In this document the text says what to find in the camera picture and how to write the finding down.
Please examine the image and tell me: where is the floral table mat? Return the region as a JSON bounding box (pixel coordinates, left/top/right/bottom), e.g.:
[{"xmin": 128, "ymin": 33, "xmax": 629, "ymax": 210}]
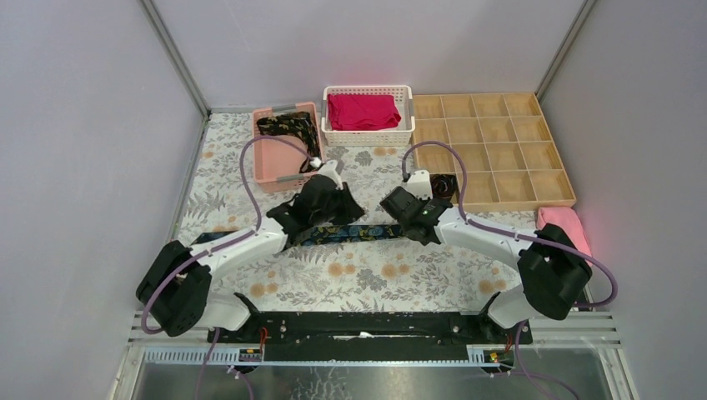
[{"xmin": 178, "ymin": 113, "xmax": 520, "ymax": 311}]

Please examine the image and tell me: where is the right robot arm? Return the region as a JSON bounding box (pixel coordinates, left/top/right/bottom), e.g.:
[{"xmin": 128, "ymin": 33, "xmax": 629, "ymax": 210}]
[{"xmin": 380, "ymin": 187, "xmax": 592, "ymax": 343}]

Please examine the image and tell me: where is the blue floral necktie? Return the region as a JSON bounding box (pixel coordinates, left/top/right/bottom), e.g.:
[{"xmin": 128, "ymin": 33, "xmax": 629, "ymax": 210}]
[{"xmin": 190, "ymin": 224, "xmax": 404, "ymax": 249}]

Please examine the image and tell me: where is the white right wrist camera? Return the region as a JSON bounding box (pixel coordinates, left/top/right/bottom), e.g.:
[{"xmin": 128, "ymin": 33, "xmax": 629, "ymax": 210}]
[{"xmin": 403, "ymin": 170, "xmax": 433, "ymax": 200}]

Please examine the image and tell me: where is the black gold necktie in basket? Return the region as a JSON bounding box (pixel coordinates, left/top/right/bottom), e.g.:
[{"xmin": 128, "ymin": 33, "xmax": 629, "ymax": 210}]
[{"xmin": 256, "ymin": 111, "xmax": 321, "ymax": 158}]

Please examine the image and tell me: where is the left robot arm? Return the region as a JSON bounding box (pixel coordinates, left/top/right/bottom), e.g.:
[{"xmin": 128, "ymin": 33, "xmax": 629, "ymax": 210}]
[{"xmin": 136, "ymin": 175, "xmax": 364, "ymax": 343}]

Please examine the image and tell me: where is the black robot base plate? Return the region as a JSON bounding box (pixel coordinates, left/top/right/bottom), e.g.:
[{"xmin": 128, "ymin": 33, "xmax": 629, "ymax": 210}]
[{"xmin": 208, "ymin": 312, "xmax": 533, "ymax": 362}]

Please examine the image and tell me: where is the red folded cloth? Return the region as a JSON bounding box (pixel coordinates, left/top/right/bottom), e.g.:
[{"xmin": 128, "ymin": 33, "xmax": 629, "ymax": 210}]
[{"xmin": 326, "ymin": 93, "xmax": 402, "ymax": 132}]

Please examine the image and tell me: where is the pink plastic basket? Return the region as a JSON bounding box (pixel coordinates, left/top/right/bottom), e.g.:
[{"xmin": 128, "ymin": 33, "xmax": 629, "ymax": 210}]
[{"xmin": 252, "ymin": 102, "xmax": 325, "ymax": 193}]

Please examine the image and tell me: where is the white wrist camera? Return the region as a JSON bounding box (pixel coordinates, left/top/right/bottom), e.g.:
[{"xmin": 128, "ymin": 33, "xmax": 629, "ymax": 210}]
[
  {"xmin": 309, "ymin": 157, "xmax": 343, "ymax": 190},
  {"xmin": 403, "ymin": 170, "xmax": 433, "ymax": 200}
]

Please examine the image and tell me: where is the wooden compartment tray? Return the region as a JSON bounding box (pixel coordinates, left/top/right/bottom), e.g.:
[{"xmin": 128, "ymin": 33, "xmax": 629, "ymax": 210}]
[{"xmin": 412, "ymin": 92, "xmax": 576, "ymax": 213}]

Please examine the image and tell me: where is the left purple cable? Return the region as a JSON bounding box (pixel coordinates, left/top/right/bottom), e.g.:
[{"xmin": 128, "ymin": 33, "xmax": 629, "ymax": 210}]
[{"xmin": 140, "ymin": 135, "xmax": 324, "ymax": 336}]

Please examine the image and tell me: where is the dark rolled necktie in tray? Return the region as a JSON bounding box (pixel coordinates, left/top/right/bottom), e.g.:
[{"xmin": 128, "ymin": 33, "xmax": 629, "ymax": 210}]
[{"xmin": 430, "ymin": 174, "xmax": 459, "ymax": 203}]

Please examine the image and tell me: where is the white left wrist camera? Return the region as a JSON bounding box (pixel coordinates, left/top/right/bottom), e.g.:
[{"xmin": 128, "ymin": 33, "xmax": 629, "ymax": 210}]
[{"xmin": 309, "ymin": 157, "xmax": 343, "ymax": 190}]

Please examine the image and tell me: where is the white plastic basket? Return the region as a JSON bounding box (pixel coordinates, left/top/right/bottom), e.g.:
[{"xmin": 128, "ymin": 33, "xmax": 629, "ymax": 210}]
[{"xmin": 321, "ymin": 85, "xmax": 416, "ymax": 147}]

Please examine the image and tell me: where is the white slotted cable duct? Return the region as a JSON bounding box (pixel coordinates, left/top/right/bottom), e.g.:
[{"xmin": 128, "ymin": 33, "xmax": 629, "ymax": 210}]
[{"xmin": 144, "ymin": 347, "xmax": 263, "ymax": 366}]

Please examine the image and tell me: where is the pink folded cloth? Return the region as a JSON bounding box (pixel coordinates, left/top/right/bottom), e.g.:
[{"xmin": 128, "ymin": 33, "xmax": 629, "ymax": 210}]
[{"xmin": 536, "ymin": 207, "xmax": 592, "ymax": 256}]

